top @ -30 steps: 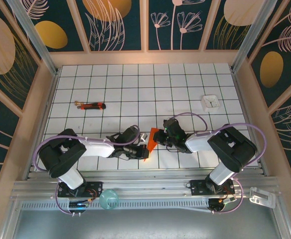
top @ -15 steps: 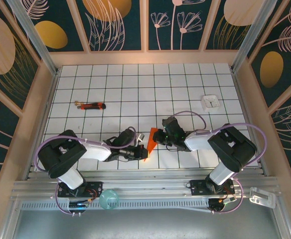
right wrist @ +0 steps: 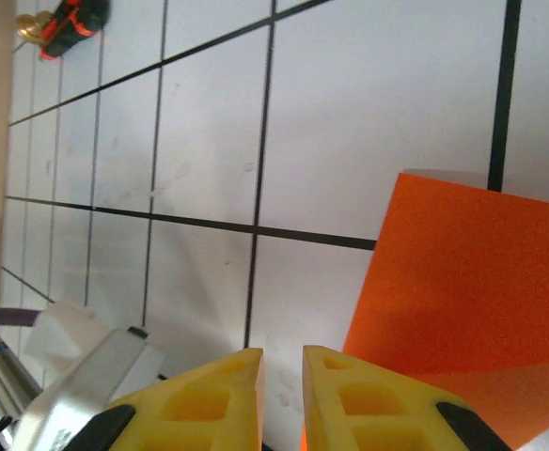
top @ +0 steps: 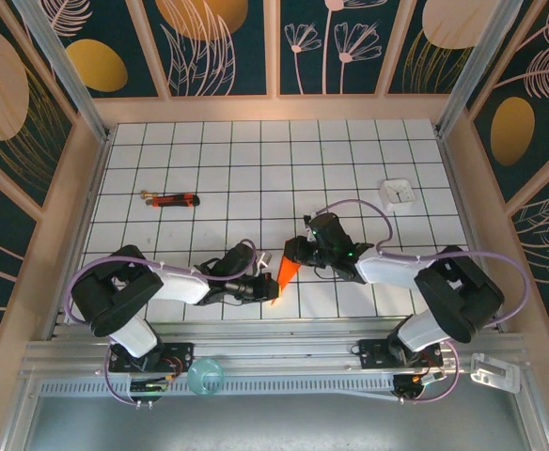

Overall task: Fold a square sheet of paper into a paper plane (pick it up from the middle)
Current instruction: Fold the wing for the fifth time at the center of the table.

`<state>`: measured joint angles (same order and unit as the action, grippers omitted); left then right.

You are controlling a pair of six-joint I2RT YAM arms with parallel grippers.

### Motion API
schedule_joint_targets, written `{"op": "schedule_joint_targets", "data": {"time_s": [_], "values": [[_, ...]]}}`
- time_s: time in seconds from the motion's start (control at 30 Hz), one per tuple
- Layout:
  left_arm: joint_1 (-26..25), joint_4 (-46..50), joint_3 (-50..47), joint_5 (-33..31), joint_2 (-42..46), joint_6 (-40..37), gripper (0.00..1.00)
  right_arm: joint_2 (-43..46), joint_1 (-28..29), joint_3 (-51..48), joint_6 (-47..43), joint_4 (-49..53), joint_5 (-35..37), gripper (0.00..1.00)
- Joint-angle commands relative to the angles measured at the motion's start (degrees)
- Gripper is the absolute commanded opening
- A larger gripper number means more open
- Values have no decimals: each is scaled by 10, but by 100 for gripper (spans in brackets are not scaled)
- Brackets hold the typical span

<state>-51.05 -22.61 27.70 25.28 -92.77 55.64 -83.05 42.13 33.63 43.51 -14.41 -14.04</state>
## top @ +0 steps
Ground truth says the orange cloth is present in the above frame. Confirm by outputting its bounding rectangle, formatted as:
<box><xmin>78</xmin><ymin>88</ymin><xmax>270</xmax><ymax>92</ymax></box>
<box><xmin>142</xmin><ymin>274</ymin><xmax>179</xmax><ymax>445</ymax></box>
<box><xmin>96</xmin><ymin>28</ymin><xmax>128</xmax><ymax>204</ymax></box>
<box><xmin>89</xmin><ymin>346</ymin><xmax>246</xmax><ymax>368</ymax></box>
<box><xmin>269</xmin><ymin>253</ymin><xmax>302</xmax><ymax>307</ymax></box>

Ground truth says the clear teal glass bowl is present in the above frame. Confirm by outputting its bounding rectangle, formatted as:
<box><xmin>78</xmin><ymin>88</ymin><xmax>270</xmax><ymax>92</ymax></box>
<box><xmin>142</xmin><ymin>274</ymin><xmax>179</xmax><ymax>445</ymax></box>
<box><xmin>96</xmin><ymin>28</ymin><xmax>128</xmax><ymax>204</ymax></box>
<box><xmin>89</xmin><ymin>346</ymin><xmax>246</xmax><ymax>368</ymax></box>
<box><xmin>186</xmin><ymin>356</ymin><xmax>225</xmax><ymax>397</ymax></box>

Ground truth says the grey slotted cable duct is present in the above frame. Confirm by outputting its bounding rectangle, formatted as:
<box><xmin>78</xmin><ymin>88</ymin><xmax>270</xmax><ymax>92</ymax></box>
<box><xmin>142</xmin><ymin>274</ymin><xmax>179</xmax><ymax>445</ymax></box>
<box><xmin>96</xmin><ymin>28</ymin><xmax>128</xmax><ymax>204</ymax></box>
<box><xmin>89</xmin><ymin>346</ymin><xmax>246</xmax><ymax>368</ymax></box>
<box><xmin>37</xmin><ymin>378</ymin><xmax>398</xmax><ymax>398</ymax></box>

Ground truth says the white bracket clip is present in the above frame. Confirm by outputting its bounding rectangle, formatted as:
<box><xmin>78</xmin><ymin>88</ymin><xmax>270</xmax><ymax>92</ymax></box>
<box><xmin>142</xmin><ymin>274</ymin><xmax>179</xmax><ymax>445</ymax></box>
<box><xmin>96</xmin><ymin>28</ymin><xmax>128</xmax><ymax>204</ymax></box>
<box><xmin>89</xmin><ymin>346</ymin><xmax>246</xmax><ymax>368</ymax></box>
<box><xmin>469</xmin><ymin>352</ymin><xmax>523</xmax><ymax>394</ymax></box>

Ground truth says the aluminium side rail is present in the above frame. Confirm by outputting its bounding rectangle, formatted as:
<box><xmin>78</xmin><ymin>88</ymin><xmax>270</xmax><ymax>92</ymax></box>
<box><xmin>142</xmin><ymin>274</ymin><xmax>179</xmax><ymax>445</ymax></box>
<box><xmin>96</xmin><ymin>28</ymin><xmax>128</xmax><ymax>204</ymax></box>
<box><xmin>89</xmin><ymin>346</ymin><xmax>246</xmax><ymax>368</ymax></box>
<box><xmin>43</xmin><ymin>133</ymin><xmax>114</xmax><ymax>339</ymax></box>
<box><xmin>436</xmin><ymin>131</ymin><xmax>509</xmax><ymax>333</ymax></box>

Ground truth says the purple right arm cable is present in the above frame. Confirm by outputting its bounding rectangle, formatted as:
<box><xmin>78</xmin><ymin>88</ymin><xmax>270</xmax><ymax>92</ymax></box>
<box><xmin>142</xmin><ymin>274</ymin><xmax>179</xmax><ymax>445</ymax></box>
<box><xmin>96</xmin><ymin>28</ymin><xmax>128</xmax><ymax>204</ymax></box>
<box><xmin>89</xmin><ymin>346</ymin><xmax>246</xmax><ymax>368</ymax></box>
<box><xmin>309</xmin><ymin>199</ymin><xmax>533</xmax><ymax>406</ymax></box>

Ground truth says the small black circuit board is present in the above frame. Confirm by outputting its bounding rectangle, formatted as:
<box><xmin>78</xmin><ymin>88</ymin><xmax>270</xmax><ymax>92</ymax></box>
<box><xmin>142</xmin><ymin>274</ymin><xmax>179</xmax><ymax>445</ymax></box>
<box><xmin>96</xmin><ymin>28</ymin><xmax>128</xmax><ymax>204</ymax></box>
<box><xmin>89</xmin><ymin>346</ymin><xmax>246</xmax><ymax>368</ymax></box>
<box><xmin>128</xmin><ymin>377</ymin><xmax>172</xmax><ymax>395</ymax></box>
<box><xmin>393</xmin><ymin>373</ymin><xmax>447</xmax><ymax>400</ymax></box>

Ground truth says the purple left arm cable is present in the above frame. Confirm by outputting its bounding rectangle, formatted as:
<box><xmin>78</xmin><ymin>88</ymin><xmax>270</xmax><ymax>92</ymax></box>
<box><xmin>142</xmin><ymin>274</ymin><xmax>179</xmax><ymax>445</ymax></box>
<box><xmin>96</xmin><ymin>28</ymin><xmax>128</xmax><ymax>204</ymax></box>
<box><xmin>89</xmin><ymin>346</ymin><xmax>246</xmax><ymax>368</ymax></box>
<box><xmin>66</xmin><ymin>239</ymin><xmax>259</xmax><ymax>408</ymax></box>

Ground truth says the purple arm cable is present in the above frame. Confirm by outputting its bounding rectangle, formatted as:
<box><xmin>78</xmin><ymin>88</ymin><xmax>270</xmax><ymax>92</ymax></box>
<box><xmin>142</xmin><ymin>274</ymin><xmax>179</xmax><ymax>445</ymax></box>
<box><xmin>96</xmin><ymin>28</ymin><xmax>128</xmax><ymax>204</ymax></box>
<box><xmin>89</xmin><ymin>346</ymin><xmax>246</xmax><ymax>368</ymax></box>
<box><xmin>309</xmin><ymin>199</ymin><xmax>533</xmax><ymax>406</ymax></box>
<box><xmin>66</xmin><ymin>239</ymin><xmax>259</xmax><ymax>408</ymax></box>

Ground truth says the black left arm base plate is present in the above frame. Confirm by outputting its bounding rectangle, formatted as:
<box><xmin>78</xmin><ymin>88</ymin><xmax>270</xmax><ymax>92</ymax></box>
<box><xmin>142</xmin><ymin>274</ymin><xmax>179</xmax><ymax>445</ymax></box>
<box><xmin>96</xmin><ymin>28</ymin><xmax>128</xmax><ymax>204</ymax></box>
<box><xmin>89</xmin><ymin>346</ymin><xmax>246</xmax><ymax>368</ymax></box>
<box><xmin>108</xmin><ymin>341</ymin><xmax>196</xmax><ymax>373</ymax></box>

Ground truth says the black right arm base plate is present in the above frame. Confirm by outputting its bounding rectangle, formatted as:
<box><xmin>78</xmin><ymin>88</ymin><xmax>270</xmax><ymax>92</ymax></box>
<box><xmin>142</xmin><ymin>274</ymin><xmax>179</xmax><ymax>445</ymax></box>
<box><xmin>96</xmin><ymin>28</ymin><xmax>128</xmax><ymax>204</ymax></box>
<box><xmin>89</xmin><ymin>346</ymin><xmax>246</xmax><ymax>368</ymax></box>
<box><xmin>357</xmin><ymin>338</ymin><xmax>444</xmax><ymax>372</ymax></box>

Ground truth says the aluminium front rail frame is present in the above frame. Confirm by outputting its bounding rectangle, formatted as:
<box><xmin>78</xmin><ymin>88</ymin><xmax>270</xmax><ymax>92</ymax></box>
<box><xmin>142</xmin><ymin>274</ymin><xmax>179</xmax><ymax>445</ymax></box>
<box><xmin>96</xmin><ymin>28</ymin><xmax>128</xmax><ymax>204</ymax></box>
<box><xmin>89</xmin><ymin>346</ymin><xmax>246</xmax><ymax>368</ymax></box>
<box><xmin>20</xmin><ymin>319</ymin><xmax>529</xmax><ymax>377</ymax></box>

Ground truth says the white square clock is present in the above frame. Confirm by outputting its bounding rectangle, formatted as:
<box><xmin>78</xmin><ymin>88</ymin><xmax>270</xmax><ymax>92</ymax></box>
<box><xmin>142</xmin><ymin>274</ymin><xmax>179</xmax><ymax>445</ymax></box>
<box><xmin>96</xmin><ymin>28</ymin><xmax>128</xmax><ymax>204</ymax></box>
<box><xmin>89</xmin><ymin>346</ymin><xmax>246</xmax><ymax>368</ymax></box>
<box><xmin>378</xmin><ymin>179</ymin><xmax>416</xmax><ymax>212</ymax></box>

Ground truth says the aluminium corner post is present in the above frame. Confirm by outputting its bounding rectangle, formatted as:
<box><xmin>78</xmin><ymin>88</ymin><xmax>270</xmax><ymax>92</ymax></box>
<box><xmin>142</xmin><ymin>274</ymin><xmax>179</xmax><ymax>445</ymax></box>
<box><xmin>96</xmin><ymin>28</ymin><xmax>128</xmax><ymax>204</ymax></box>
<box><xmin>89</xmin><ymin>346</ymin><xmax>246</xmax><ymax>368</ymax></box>
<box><xmin>13</xmin><ymin>0</ymin><xmax>114</xmax><ymax>142</ymax></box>
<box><xmin>436</xmin><ymin>0</ymin><xmax>539</xmax><ymax>137</ymax></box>

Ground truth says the orange black utility knife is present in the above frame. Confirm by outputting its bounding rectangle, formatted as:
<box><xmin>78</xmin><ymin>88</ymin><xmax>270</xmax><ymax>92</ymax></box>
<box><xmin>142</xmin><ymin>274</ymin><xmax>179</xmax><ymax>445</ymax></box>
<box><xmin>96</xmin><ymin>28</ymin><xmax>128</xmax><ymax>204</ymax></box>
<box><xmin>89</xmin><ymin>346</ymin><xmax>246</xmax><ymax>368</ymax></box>
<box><xmin>146</xmin><ymin>193</ymin><xmax>201</xmax><ymax>210</ymax></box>

